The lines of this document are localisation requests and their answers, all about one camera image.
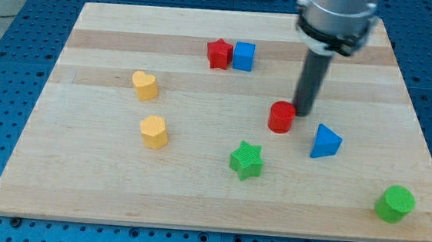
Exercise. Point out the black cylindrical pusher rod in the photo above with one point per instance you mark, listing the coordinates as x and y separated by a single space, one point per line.
310 81

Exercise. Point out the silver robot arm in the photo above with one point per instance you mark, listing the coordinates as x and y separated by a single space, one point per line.
329 27

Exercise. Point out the red star block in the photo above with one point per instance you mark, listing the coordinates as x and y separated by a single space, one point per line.
219 54

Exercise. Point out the green star block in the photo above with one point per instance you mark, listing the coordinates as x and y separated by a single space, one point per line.
246 160

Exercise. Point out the red cylinder block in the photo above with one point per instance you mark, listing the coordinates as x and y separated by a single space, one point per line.
281 117

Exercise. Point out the blue cube block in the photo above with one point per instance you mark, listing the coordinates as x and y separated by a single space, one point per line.
243 56

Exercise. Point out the blue triangle block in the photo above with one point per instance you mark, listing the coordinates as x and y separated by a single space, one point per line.
326 142

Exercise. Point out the wooden board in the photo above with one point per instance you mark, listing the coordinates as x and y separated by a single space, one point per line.
81 156

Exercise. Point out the green cylinder block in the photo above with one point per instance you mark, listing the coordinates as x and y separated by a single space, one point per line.
395 203

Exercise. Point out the yellow heart block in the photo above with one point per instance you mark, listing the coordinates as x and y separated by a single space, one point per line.
145 85

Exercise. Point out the yellow hexagon block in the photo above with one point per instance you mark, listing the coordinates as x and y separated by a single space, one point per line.
153 130

